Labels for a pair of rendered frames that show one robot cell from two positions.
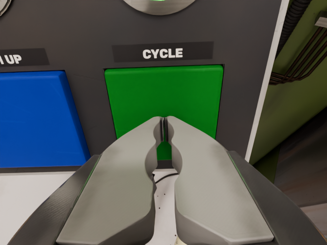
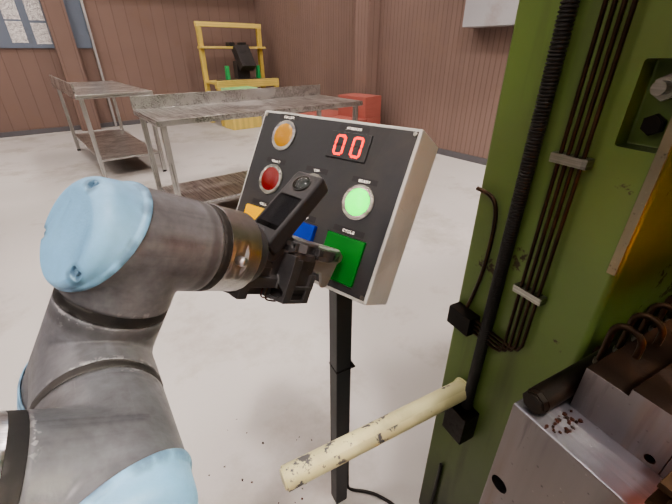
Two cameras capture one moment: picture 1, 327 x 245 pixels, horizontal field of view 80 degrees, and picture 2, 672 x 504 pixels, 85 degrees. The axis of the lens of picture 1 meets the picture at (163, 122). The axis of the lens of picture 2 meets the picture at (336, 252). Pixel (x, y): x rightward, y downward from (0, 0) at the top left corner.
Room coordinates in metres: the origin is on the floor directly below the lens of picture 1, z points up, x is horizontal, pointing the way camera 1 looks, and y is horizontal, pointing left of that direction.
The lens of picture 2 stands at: (-0.35, -0.29, 1.30)
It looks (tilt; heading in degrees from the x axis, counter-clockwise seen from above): 29 degrees down; 35
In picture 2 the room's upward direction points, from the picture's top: straight up
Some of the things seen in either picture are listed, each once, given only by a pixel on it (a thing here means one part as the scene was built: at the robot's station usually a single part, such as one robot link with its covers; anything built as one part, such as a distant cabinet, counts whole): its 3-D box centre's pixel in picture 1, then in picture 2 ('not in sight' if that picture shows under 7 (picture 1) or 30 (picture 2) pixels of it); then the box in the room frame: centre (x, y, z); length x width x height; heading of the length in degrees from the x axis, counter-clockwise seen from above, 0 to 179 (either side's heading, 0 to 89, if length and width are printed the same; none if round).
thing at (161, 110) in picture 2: not in sight; (261, 149); (2.07, 2.26, 0.49); 1.86 x 0.71 x 0.98; 163
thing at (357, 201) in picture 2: not in sight; (357, 202); (0.12, 0.00, 1.09); 0.05 x 0.03 x 0.04; 63
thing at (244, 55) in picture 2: not in sight; (246, 74); (5.10, 5.65, 0.88); 1.38 x 1.21 x 1.76; 163
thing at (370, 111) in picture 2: not in sight; (337, 119); (4.53, 3.10, 0.36); 1.27 x 0.98 x 0.71; 73
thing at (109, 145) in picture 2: not in sight; (106, 120); (1.99, 4.96, 0.50); 2.01 x 0.74 x 1.01; 75
